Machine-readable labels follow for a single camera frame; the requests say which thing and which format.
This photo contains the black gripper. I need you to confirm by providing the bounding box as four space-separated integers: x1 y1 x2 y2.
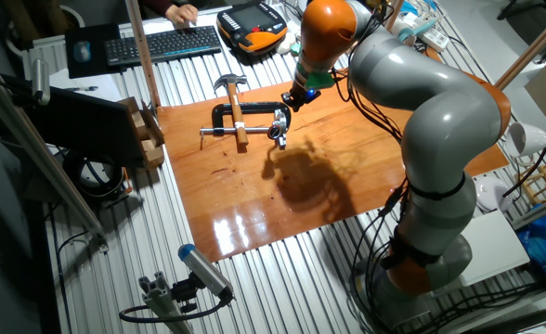
280 82 322 113

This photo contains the black C-clamp with screw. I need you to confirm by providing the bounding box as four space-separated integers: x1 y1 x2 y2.
200 100 293 150

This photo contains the forearm in dark sleeve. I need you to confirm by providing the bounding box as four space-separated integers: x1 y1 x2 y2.
137 0 176 18

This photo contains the person's bare hand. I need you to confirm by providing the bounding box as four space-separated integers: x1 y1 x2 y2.
164 3 200 27

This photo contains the white rounded lump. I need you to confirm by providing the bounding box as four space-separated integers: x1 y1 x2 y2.
275 32 297 56

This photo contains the glossy brown wooden board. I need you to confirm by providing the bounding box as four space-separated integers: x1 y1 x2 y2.
156 45 510 263

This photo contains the orange and black teach pendant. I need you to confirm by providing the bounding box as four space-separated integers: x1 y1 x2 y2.
215 0 289 55

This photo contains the black computer keyboard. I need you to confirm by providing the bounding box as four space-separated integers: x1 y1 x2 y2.
104 25 223 67

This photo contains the wooden block stack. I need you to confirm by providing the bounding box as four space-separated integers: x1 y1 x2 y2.
117 96 166 171

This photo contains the white paper sheet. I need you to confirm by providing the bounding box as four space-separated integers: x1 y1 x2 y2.
49 69 124 104

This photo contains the black flat panel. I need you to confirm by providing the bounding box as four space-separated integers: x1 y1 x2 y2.
3 73 147 168

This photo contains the black mouse pad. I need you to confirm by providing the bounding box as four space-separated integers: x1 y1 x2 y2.
64 22 126 80

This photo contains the grey computer mouse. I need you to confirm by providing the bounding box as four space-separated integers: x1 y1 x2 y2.
72 40 92 64

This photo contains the white round stand base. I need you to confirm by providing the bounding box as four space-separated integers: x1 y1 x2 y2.
474 175 514 214

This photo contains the black round reel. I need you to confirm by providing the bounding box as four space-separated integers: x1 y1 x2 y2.
62 150 133 206

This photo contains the white desk lamp shade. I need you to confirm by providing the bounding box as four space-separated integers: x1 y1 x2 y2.
502 121 546 199

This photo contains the small wooden rack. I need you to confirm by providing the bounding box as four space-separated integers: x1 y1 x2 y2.
513 155 546 205

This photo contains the aluminium bar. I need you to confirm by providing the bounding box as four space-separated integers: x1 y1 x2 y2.
509 189 546 231

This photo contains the green gripper mount flange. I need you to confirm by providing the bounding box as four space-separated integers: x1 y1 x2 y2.
294 64 337 90

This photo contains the wooden handled claw hammer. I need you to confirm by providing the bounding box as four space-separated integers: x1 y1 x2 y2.
212 72 251 148

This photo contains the metal stand post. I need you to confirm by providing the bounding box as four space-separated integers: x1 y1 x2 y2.
384 0 405 30

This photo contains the slanted wooden post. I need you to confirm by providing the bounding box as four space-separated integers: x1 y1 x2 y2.
124 0 163 110
494 2 546 92

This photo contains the silver camera with blue cap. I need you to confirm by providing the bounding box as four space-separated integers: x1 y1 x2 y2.
177 243 236 302

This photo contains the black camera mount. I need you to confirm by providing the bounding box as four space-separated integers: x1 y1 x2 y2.
170 273 201 315

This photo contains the short aluminium profile post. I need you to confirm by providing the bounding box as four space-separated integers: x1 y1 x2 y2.
137 271 195 334

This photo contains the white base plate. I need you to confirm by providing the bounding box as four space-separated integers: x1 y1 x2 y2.
458 208 532 289

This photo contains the silver cylindrical camera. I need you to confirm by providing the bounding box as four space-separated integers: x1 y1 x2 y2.
31 58 52 107

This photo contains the long aluminium rail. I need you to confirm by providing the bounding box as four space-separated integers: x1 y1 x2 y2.
0 64 111 252

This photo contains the black camera cable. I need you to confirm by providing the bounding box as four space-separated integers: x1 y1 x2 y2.
118 296 233 325

